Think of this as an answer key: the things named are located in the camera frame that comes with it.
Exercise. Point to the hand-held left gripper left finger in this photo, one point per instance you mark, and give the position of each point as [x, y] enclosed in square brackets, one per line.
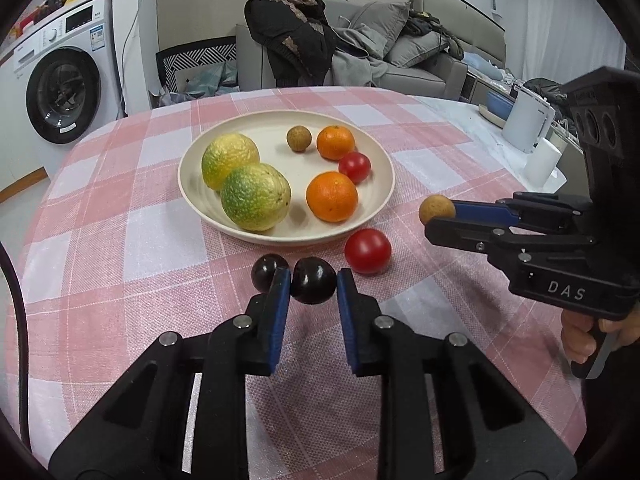
[280, 320]

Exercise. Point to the white cup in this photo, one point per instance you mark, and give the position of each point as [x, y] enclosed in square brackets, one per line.
[545, 162]

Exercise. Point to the yellowish lemon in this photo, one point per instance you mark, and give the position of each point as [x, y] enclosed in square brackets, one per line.
[227, 157]

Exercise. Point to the dark clothes pile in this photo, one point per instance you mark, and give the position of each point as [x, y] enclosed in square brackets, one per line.
[430, 25]

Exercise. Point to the black white patterned basket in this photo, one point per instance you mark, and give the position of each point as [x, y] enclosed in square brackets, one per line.
[200, 57]

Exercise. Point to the blue white box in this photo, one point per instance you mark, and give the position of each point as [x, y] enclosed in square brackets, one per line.
[497, 105]

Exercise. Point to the black patterned jacket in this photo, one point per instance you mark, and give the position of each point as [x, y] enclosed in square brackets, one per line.
[295, 35]

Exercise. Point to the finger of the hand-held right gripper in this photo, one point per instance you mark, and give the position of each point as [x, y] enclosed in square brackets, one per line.
[460, 234]
[480, 211]

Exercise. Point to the brown longan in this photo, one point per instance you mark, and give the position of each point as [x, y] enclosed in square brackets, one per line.
[299, 138]
[435, 207]

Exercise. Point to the red tomato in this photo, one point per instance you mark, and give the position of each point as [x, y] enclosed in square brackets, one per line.
[354, 167]
[368, 251]

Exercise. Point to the grey sofa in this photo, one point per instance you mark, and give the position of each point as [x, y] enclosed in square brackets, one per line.
[425, 77]

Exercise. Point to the white washing machine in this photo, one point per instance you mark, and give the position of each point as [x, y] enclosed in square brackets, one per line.
[75, 25]

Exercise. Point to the person's right hand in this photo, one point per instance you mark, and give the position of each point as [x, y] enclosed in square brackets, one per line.
[577, 340]

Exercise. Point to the small grey cushion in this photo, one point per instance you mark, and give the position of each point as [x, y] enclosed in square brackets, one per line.
[415, 50]

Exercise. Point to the grey blanket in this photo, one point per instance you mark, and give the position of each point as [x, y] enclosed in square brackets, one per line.
[355, 65]

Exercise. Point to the large grey cushion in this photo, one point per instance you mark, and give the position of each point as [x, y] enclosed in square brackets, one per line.
[380, 22]

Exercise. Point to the pink checked tablecloth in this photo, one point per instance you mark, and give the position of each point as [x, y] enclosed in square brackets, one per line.
[125, 210]

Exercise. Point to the dark purple plum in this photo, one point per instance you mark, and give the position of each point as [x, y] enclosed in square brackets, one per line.
[262, 272]
[313, 280]

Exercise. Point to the greenish lemon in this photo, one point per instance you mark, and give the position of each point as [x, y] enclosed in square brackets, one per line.
[255, 197]

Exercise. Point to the white electric kettle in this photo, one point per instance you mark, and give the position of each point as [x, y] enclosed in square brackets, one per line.
[525, 120]

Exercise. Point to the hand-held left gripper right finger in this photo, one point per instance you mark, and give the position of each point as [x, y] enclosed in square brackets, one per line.
[347, 320]

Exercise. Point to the orange mandarin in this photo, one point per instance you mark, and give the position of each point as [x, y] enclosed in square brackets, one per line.
[336, 142]
[332, 197]

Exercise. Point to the cream round plate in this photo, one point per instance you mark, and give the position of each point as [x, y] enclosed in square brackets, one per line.
[272, 127]

